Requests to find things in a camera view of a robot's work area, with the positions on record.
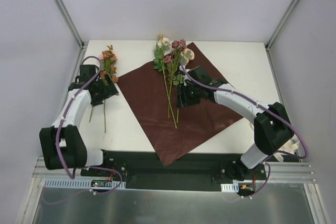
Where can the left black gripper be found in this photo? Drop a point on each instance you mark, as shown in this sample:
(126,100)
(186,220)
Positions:
(105,92)

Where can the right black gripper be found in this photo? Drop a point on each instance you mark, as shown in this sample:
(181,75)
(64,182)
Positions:
(185,97)

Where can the orange brown rose stem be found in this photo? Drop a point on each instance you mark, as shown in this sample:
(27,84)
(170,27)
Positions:
(109,60)

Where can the mauve rose stem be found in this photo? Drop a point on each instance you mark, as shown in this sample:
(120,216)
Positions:
(172,62)

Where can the dark red wrapping cloth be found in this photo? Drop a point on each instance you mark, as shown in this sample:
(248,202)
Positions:
(151,122)

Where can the light pink rose stem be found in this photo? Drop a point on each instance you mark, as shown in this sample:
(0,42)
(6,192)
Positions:
(187,56)

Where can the white rose stem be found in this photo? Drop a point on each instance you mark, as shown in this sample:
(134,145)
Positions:
(161,47)

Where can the small pink rose stem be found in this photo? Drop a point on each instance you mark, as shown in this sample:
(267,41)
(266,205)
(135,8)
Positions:
(96,86)

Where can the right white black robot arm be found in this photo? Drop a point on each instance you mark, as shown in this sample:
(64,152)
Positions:
(272,128)

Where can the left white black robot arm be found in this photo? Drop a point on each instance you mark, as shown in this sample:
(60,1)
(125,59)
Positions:
(61,143)

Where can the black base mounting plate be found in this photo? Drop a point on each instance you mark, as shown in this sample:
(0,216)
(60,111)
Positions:
(192,172)

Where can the cream printed ribbon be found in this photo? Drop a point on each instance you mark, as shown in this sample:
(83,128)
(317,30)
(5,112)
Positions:
(290,147)

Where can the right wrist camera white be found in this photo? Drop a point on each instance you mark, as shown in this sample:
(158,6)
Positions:
(184,79)

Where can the right white cable duct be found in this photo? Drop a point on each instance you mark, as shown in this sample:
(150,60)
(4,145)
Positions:
(230,188)

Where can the white cable duct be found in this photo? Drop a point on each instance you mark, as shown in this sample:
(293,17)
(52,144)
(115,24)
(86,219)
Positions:
(83,184)
(230,188)

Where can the left white cable duct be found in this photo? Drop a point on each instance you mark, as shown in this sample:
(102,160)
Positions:
(83,184)

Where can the aluminium front rail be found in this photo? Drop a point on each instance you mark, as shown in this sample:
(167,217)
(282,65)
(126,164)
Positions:
(280,172)

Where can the left aluminium frame post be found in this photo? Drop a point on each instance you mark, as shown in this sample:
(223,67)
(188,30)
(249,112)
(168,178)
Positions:
(69,22)

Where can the aluminium frame post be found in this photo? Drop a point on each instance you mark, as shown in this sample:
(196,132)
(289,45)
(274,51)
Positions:
(69,22)
(285,17)

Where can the right aluminium frame post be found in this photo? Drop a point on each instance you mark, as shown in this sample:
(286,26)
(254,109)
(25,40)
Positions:
(285,17)

